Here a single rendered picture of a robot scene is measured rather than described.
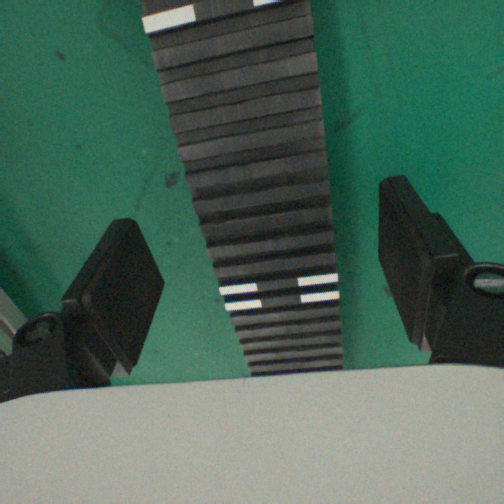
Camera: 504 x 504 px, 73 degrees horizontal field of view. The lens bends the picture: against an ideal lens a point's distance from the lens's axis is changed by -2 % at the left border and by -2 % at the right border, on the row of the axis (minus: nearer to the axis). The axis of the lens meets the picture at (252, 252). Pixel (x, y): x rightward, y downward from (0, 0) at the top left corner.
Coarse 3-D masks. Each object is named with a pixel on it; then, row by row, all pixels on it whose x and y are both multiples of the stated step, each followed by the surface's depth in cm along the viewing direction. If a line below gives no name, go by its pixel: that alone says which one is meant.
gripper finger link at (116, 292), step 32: (128, 224) 11; (96, 256) 10; (128, 256) 11; (96, 288) 9; (128, 288) 10; (160, 288) 13; (96, 320) 9; (128, 320) 10; (96, 352) 9; (128, 352) 10; (0, 384) 8; (96, 384) 9
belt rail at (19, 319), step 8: (0, 288) 21; (0, 296) 21; (0, 304) 21; (8, 304) 21; (0, 312) 21; (8, 312) 21; (16, 312) 22; (0, 320) 21; (8, 320) 21; (16, 320) 22; (24, 320) 22; (0, 328) 20; (8, 328) 22; (16, 328) 22; (0, 336) 20; (8, 336) 21; (0, 344) 20; (8, 344) 21; (8, 352) 21
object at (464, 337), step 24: (480, 264) 7; (456, 288) 7; (480, 288) 7; (456, 312) 6; (480, 312) 6; (456, 336) 6; (480, 336) 6; (432, 360) 6; (456, 360) 5; (480, 360) 5
